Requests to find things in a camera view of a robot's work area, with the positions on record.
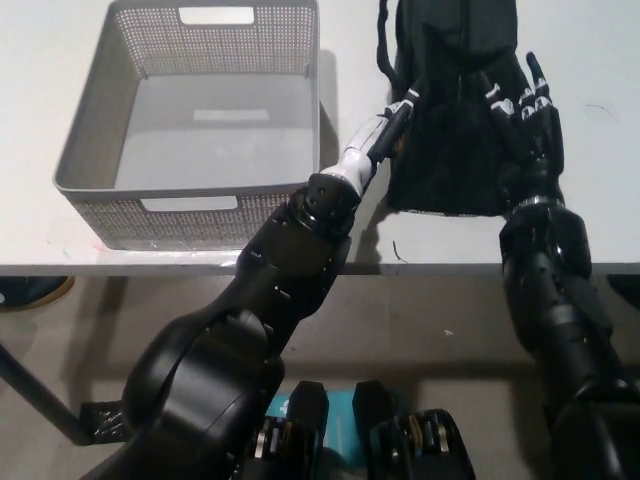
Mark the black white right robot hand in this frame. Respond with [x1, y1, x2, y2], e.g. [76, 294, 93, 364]
[478, 50, 567, 205]

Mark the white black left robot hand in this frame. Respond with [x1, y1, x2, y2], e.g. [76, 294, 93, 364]
[348, 88, 421, 164]

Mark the dark green lunch bag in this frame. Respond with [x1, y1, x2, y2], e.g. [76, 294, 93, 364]
[374, 0, 566, 219]

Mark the dark rounded object under table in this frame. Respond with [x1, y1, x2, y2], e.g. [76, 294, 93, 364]
[605, 274, 640, 311]

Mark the grey perforated plastic basket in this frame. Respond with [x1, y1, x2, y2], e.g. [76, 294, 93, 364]
[53, 0, 322, 251]

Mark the clear tape strip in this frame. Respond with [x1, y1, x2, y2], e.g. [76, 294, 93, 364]
[99, 240, 241, 260]

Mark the black left robot body block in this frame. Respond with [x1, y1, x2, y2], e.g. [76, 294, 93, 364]
[239, 380, 329, 480]

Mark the black robot body block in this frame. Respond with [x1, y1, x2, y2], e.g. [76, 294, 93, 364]
[239, 380, 329, 480]
[352, 380, 476, 480]

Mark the black right robot body block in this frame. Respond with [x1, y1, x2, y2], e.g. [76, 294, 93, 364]
[352, 380, 476, 480]

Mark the black shoe with brown sole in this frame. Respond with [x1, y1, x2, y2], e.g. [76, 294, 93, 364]
[0, 275, 76, 314]

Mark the dark grey metal table leg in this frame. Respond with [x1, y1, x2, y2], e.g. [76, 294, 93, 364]
[0, 339, 96, 446]

